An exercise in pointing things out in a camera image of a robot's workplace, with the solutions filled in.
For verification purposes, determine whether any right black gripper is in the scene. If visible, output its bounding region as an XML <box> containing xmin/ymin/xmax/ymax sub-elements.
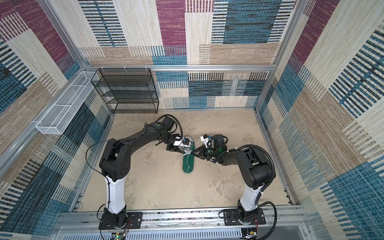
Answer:
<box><xmin>191</xmin><ymin>144</ymin><xmax>219</xmax><ymax>160</ymax></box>

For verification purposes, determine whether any white shoelace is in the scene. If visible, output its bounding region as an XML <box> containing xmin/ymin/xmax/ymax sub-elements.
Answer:
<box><xmin>183</xmin><ymin>151</ymin><xmax>195</xmax><ymax>173</ymax></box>

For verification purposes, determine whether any green canvas sneaker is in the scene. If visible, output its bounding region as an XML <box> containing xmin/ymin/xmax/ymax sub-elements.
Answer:
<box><xmin>182</xmin><ymin>135</ymin><xmax>195</xmax><ymax>174</ymax></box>

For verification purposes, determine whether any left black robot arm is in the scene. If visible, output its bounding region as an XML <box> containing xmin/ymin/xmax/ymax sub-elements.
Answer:
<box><xmin>99</xmin><ymin>117</ymin><xmax>191</xmax><ymax>228</ymax></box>

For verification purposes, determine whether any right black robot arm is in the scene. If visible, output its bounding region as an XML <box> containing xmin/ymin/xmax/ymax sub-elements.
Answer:
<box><xmin>192</xmin><ymin>145</ymin><xmax>276</xmax><ymax>225</ymax></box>

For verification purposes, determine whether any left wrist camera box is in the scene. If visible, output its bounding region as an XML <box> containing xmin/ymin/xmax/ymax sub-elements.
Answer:
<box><xmin>161</xmin><ymin>116</ymin><xmax>193</xmax><ymax>149</ymax></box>

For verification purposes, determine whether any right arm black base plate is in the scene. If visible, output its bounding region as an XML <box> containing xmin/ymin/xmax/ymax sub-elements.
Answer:
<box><xmin>219</xmin><ymin>208</ymin><xmax>266</xmax><ymax>226</ymax></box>

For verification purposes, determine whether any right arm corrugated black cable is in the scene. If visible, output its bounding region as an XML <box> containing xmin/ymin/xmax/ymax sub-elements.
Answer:
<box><xmin>236</xmin><ymin>144</ymin><xmax>277</xmax><ymax>193</ymax></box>

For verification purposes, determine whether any black wire mesh shelf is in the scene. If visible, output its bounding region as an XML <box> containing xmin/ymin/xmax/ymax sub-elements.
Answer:
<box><xmin>91</xmin><ymin>68</ymin><xmax>159</xmax><ymax>114</ymax></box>

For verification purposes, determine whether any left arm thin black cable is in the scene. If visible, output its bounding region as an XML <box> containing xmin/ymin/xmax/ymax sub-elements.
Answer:
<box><xmin>85</xmin><ymin>139</ymin><xmax>112</xmax><ymax>178</ymax></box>

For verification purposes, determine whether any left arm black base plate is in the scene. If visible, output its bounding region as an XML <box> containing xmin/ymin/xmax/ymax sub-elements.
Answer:
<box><xmin>99</xmin><ymin>212</ymin><xmax>143</xmax><ymax>230</ymax></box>

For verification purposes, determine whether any aluminium mounting rail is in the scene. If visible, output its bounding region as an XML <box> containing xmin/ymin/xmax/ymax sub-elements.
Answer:
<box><xmin>50</xmin><ymin>206</ymin><xmax>316</xmax><ymax>240</ymax></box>

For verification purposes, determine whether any white wire mesh basket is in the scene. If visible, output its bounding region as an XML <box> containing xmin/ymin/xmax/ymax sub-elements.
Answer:
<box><xmin>36</xmin><ymin>71</ymin><xmax>95</xmax><ymax>135</ymax></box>

